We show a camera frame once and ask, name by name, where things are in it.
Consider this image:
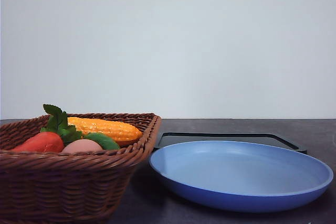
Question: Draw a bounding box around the yellow toy corn cob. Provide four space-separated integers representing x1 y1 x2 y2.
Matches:
68 117 143 142

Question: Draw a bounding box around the brown egg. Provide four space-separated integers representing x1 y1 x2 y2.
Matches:
61 139 103 154

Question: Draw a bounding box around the black rectangular tray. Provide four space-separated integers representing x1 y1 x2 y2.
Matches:
153 133 307 154

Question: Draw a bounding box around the red toy carrot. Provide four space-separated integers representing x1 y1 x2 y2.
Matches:
11 104 82 153

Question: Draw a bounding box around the brown wicker basket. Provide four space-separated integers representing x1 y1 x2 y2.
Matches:
0 113 162 224

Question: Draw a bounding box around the green toy vegetable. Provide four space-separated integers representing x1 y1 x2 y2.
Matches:
83 133 120 150

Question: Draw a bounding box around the blue round plate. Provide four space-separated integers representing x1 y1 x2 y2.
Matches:
149 141 333 213

